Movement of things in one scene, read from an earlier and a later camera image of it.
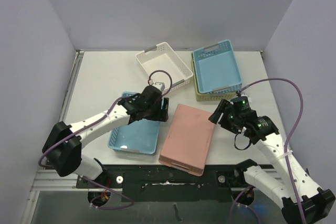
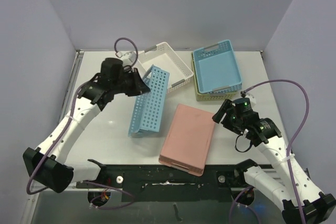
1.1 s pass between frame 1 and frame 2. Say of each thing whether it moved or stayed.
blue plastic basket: stayed
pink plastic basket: stayed
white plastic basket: stayed
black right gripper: stayed
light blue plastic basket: moved
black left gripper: moved
